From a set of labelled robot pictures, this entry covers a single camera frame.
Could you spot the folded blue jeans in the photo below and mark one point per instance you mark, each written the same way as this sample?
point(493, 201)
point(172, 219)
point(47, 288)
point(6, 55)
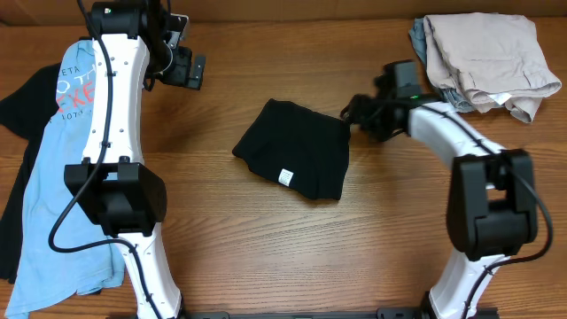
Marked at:
point(418, 40)

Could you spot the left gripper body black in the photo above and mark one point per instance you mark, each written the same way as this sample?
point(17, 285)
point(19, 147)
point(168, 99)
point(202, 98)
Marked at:
point(195, 71)

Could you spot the beige folded shorts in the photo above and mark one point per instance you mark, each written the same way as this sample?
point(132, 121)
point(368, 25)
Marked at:
point(491, 60)

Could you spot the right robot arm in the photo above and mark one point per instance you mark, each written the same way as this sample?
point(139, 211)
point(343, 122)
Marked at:
point(491, 211)

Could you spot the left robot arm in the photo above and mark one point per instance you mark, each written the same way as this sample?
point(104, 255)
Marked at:
point(136, 43)

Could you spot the light blue t-shirt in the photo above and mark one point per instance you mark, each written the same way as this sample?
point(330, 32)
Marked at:
point(45, 277)

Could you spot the black t-shirt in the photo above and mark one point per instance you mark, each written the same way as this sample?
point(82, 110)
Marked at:
point(25, 113)
point(301, 149)

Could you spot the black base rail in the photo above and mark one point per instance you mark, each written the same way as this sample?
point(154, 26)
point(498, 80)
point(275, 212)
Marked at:
point(301, 315)

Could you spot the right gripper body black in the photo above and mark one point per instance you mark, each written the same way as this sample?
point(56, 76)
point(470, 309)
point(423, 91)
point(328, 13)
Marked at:
point(360, 112)

